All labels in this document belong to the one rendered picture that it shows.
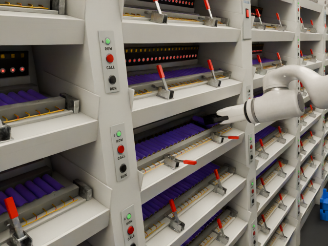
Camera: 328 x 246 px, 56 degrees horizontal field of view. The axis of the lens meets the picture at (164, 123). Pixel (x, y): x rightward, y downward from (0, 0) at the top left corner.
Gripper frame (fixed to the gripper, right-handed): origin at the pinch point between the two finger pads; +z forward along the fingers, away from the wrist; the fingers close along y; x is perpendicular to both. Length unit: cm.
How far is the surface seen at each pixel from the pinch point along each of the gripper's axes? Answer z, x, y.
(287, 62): -6, -14, -83
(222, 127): -1.8, 4.0, -3.5
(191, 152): -2.6, 6.9, 20.0
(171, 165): -4.1, 7.0, 32.8
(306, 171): 10, 62, -125
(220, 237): 4.4, 42.9, 6.1
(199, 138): -1.7, 4.3, 12.7
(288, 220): 14, 78, -81
